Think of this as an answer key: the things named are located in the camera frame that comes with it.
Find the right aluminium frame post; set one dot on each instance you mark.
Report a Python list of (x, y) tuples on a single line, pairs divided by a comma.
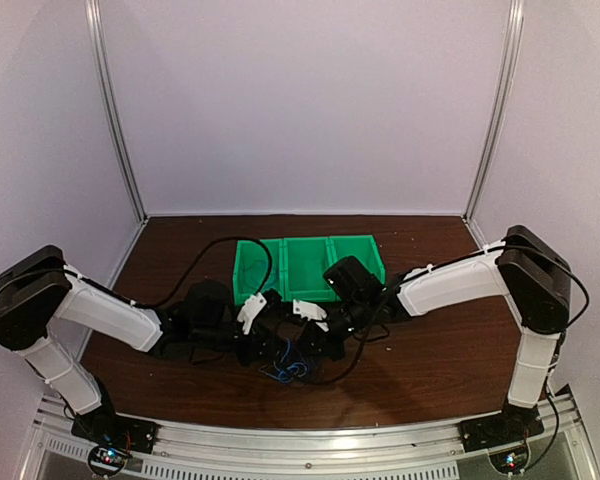
[(509, 59)]

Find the right circuit board with LEDs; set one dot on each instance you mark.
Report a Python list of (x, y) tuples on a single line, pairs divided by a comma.
[(510, 461)]

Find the left aluminium frame post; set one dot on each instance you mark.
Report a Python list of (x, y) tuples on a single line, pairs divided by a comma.
[(112, 115)]

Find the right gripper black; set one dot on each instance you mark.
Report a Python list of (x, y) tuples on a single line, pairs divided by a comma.
[(322, 344)]

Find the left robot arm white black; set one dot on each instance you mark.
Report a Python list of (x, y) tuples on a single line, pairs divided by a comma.
[(43, 287)]

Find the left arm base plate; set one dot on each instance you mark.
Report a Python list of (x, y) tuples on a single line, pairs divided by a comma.
[(123, 433)]

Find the circuit board with leds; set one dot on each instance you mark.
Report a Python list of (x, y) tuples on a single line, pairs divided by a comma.
[(107, 460), (510, 461)]

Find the aluminium frame post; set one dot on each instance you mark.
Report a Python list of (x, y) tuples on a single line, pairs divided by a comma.
[(509, 59), (112, 115)]

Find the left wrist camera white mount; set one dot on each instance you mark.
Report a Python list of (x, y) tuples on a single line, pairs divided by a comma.
[(255, 306)]

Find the left circuit board with LEDs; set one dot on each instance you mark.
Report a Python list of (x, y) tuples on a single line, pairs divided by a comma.
[(107, 460)]

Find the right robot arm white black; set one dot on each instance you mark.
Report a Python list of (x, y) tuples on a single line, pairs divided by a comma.
[(532, 277)]

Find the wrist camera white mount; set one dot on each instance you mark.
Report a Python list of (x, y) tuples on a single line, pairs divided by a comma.
[(255, 306), (311, 312)]

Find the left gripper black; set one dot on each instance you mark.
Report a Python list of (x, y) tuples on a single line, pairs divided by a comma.
[(252, 351)]

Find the green bin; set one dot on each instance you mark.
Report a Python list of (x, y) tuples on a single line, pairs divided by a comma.
[(250, 266), (364, 248), (307, 259)]

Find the front aluminium rail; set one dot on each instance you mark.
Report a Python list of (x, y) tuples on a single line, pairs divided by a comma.
[(430, 450)]

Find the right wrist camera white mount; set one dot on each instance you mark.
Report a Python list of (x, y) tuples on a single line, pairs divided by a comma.
[(311, 312)]

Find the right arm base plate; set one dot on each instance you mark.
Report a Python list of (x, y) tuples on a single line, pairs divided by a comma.
[(497, 430)]

